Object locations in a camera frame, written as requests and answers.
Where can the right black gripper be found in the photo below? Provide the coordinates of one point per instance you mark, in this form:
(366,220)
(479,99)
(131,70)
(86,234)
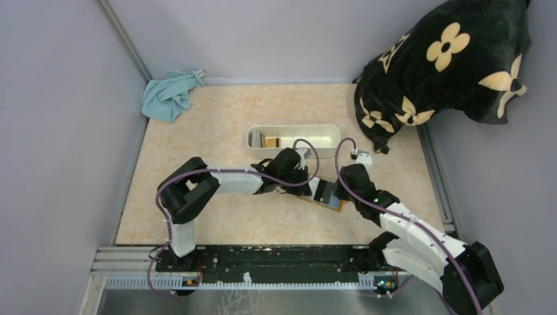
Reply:
(341,189)

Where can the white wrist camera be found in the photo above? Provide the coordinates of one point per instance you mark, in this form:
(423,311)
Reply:
(361,157)
(304,153)

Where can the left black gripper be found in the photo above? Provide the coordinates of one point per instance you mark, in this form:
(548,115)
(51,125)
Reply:
(305,185)

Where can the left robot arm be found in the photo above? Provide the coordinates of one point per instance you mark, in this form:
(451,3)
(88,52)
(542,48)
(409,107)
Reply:
(185,193)

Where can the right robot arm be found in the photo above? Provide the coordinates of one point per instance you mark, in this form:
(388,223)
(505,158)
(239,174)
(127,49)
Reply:
(464,275)

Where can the black floral pillow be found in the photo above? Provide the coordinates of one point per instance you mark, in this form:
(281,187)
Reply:
(462,55)

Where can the orange leather card holder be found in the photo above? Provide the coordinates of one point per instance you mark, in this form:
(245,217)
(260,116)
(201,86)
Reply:
(313,185)

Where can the white plastic bin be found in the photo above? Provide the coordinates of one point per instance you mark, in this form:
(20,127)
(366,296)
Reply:
(324,139)

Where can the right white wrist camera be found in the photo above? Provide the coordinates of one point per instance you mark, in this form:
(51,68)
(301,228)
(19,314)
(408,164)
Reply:
(361,157)

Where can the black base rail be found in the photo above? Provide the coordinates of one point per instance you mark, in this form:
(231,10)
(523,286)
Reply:
(280,264)

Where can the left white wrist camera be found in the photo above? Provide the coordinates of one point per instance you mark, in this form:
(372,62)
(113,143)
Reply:
(304,153)

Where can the light blue cloth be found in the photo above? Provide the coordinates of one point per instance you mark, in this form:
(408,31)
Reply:
(165,99)

